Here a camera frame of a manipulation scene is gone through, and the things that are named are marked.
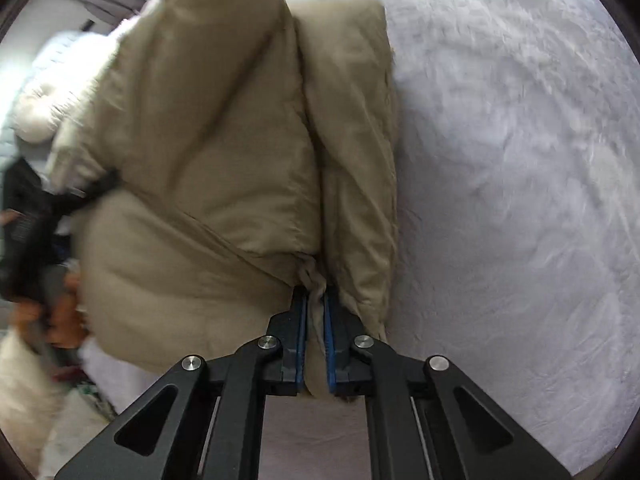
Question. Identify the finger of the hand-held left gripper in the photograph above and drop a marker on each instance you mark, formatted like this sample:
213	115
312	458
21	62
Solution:
97	187

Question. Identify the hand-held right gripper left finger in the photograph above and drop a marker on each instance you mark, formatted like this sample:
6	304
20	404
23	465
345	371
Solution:
299	340

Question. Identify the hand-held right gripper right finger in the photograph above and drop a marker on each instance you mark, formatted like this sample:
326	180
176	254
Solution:
331	345

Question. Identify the khaki puffer jacket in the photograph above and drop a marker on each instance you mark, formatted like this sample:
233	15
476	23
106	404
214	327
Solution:
200	135

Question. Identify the person's left hand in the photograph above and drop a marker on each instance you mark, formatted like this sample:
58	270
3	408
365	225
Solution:
65	320

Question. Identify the round cream pillow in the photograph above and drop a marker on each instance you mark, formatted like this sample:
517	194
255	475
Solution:
42	110

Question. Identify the light blue quilted headboard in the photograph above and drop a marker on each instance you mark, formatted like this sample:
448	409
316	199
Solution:
65	52

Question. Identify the cream cloth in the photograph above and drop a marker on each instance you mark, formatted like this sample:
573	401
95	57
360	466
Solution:
35	410

